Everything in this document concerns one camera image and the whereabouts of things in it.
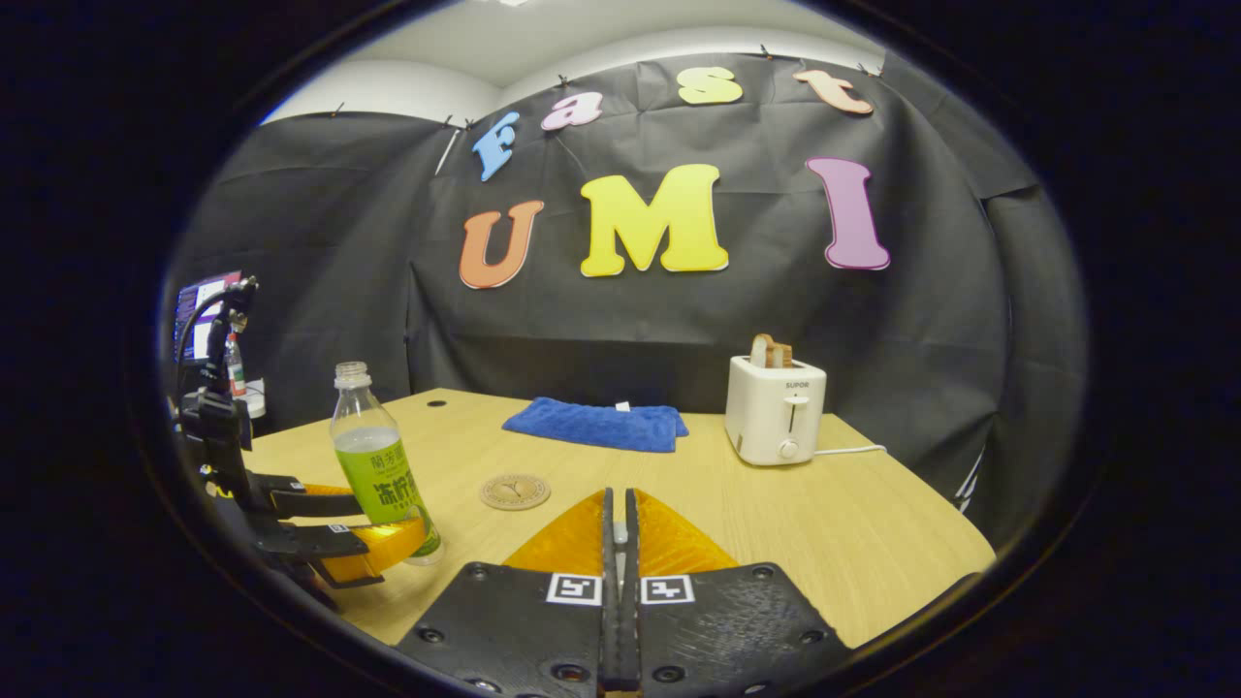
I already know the white toaster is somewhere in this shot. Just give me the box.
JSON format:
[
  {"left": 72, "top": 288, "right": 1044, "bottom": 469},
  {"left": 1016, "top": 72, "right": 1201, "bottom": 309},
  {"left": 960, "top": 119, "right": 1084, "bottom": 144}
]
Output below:
[{"left": 724, "top": 355, "right": 828, "bottom": 467}]

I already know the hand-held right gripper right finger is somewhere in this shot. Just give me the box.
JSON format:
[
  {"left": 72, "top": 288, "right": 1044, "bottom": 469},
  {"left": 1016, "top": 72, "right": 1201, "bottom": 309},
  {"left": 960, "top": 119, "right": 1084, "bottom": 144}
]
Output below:
[{"left": 622, "top": 488, "right": 854, "bottom": 698}]

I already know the round wooden coaster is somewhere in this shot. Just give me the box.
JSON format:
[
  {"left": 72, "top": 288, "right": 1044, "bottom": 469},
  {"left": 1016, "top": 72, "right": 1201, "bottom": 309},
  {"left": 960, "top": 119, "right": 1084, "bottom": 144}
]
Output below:
[{"left": 481, "top": 473, "right": 552, "bottom": 512}]

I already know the blue folded towel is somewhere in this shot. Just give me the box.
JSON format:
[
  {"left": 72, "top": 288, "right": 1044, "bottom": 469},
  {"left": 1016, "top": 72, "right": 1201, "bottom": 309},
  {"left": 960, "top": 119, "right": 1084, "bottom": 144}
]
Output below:
[{"left": 502, "top": 397, "right": 689, "bottom": 454}]

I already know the green label water bottle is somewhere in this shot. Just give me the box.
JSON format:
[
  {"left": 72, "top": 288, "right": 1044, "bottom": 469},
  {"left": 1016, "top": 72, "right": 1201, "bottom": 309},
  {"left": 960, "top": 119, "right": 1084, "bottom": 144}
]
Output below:
[{"left": 330, "top": 362, "right": 445, "bottom": 566}]

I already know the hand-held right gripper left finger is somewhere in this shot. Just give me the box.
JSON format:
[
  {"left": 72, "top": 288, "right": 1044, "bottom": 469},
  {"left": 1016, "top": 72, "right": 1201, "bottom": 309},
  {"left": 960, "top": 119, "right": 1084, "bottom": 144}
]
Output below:
[{"left": 396, "top": 488, "right": 621, "bottom": 698}]

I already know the computer monitor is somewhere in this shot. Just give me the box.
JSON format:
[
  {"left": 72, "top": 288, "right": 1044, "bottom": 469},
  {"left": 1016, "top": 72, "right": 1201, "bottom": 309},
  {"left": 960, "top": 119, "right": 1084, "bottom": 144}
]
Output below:
[{"left": 175, "top": 271, "right": 243, "bottom": 365}]

